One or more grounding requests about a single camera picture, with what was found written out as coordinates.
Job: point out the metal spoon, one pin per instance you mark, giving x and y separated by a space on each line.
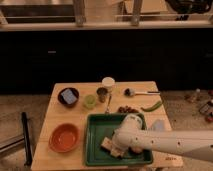
108 104

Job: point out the small green cup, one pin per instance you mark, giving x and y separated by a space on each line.
89 101

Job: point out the brush with white handle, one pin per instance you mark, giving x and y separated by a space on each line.
131 92

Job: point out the white paper cup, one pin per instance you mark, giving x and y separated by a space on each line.
108 83

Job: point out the red-orange bowl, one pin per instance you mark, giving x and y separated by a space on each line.
64 138

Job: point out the metal cup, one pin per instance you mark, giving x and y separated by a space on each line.
102 94

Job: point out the black stand left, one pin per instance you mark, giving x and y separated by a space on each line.
27 144

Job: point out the blue-grey sponge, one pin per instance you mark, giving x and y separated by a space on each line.
68 96

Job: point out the grey-blue cloth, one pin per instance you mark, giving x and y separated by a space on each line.
158 125

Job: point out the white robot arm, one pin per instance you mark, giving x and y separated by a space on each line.
191 144

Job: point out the dark bowl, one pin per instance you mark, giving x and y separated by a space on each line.
61 99

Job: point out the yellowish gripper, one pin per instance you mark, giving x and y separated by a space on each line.
116 152

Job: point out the green pepper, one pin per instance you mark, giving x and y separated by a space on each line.
153 107

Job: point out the pile of dark nuts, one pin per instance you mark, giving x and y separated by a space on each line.
127 109

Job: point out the red-yellow peach fruit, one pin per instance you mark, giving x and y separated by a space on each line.
136 150

